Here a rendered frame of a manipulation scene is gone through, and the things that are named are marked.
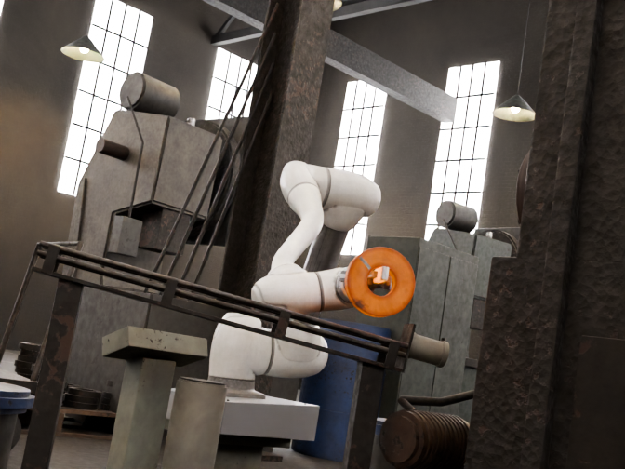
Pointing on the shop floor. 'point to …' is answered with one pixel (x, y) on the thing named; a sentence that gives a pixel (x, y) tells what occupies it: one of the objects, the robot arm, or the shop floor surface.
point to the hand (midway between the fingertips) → (380, 274)
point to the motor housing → (424, 440)
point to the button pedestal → (145, 390)
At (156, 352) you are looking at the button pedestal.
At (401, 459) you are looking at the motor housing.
